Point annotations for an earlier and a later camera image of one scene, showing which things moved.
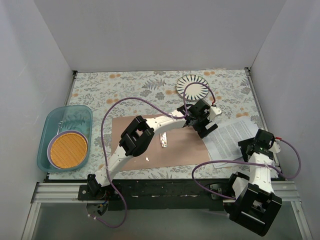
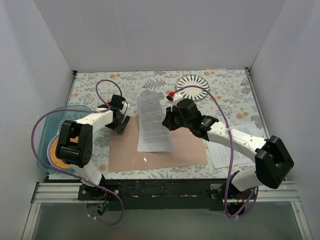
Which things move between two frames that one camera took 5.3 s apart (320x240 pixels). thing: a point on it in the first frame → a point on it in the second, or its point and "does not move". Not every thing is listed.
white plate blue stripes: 194,91 does not move
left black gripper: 204,128 → 122,124
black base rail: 160,194 does not move
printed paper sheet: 223,142 → 154,134
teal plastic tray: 62,118 does not move
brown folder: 170,145 does not move
